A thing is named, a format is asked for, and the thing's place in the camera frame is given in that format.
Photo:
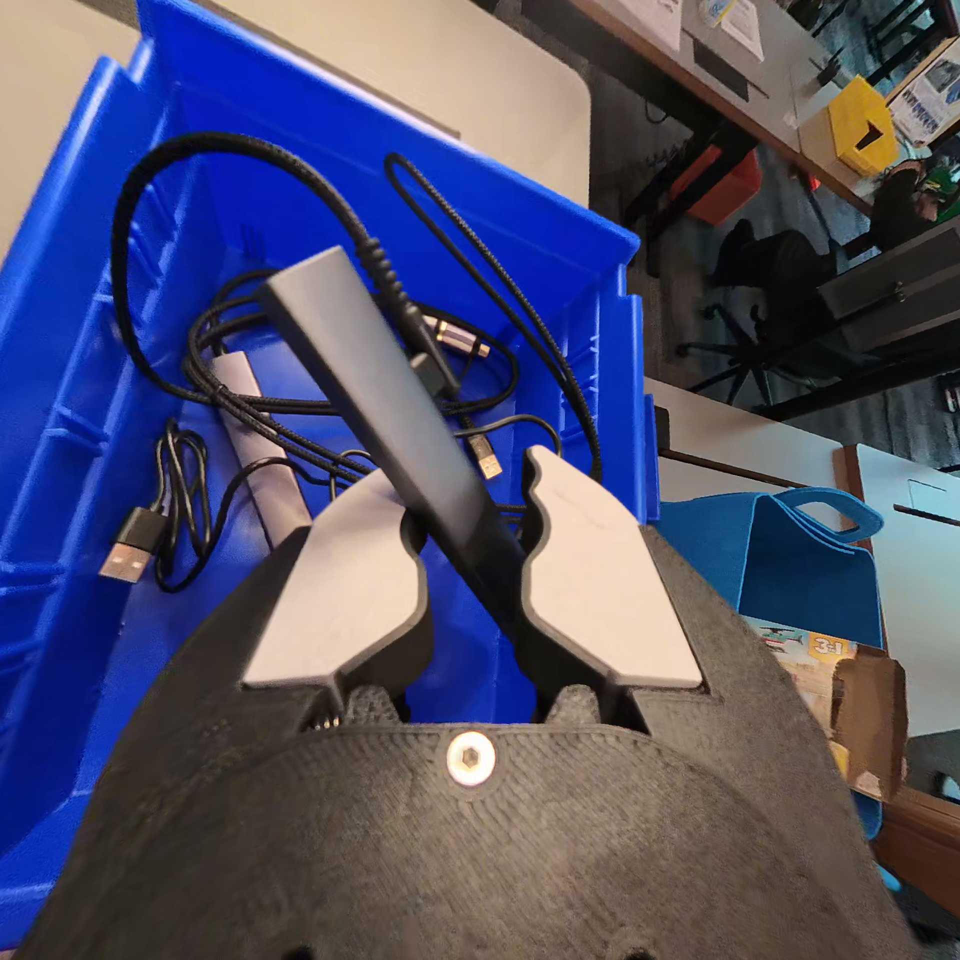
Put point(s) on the blue felt bag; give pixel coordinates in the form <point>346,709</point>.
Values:
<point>795,570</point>

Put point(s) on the blue plastic bin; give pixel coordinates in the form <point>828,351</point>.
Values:
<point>75,375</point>

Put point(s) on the silver usb hub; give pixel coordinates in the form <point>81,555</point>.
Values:
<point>247,420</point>

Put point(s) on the grey usb hub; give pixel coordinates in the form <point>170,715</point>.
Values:
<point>390,405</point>

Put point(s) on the black office chair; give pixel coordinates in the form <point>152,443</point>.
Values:
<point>780,262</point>

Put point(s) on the orange plastic bin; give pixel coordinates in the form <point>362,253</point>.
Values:
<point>720,187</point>

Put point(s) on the yellow shape sorter box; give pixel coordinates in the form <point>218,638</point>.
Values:
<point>855,120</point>

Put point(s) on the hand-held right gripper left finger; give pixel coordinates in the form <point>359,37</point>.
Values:
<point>345,592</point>

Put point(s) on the colourful toy box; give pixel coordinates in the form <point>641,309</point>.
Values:
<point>810,675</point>

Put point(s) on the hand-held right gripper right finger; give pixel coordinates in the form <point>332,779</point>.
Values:
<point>607,592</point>

